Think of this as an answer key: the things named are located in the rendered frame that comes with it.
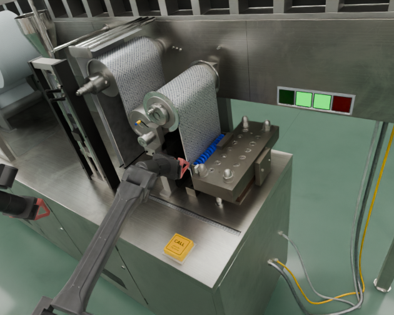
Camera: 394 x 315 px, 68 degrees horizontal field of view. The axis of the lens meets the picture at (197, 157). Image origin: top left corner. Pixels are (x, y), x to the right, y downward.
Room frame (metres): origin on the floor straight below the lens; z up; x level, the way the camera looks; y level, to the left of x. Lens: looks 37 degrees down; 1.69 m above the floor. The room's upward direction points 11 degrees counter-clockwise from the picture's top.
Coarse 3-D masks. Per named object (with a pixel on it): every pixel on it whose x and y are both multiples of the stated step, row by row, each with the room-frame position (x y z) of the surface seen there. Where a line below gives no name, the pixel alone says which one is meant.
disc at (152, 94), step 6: (144, 96) 0.89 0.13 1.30; (150, 96) 0.87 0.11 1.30; (156, 96) 0.85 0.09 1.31; (162, 96) 0.83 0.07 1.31; (144, 102) 0.89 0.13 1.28; (168, 102) 0.82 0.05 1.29; (144, 108) 0.90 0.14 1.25; (174, 108) 0.81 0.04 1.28; (174, 114) 0.81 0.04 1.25; (150, 120) 0.89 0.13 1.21; (174, 120) 0.82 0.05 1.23; (174, 126) 0.82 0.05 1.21
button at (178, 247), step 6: (174, 234) 0.62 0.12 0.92; (174, 240) 0.59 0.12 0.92; (180, 240) 0.59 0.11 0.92; (186, 240) 0.58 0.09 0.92; (168, 246) 0.58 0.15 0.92; (174, 246) 0.57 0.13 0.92; (180, 246) 0.57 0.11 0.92; (186, 246) 0.56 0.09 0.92; (192, 246) 0.57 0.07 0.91; (168, 252) 0.56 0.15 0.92; (174, 252) 0.55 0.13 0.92; (180, 252) 0.54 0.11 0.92; (186, 252) 0.55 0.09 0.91; (180, 258) 0.53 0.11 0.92
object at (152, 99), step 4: (148, 100) 0.87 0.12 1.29; (152, 100) 0.86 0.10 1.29; (156, 100) 0.85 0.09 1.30; (160, 100) 0.84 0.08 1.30; (148, 104) 0.88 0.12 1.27; (164, 104) 0.83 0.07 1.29; (168, 108) 0.82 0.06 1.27; (172, 112) 0.81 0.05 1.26; (172, 116) 0.82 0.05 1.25; (172, 120) 0.82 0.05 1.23; (164, 124) 0.84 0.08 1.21; (168, 124) 0.83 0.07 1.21; (172, 124) 0.82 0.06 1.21
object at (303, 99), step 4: (296, 92) 0.88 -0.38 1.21; (300, 92) 0.87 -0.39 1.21; (304, 92) 0.86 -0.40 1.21; (296, 96) 0.88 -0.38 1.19; (300, 96) 0.87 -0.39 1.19; (304, 96) 0.86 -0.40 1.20; (308, 96) 0.85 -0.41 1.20; (296, 100) 0.88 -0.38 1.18; (300, 100) 0.87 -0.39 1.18; (304, 100) 0.86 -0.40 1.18; (308, 100) 0.85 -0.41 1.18; (296, 104) 0.88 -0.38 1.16; (300, 104) 0.87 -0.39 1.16; (304, 104) 0.86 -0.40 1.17; (308, 104) 0.85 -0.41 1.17
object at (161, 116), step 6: (156, 102) 0.85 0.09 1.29; (150, 108) 0.85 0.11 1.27; (156, 108) 0.83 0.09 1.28; (162, 108) 0.83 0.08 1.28; (156, 114) 0.84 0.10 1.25; (162, 114) 0.82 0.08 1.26; (168, 114) 0.82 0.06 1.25; (156, 120) 0.84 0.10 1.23; (162, 120) 0.82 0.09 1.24; (168, 120) 0.83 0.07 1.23
